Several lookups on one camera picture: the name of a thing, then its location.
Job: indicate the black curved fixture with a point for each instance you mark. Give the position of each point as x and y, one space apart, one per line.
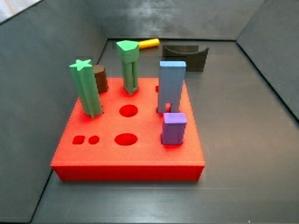
187 53

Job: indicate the green star peg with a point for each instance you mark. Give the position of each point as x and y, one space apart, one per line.
83 76

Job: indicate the green pentagon peg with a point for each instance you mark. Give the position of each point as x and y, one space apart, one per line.
127 51

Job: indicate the red peg board base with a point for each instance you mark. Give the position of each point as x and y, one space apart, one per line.
117 147

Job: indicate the yellow oval peg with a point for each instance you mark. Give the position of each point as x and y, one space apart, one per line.
149 43

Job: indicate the purple square peg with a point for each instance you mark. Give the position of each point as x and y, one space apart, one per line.
174 127

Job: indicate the brown cylinder peg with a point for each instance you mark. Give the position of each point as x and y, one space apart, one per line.
100 76

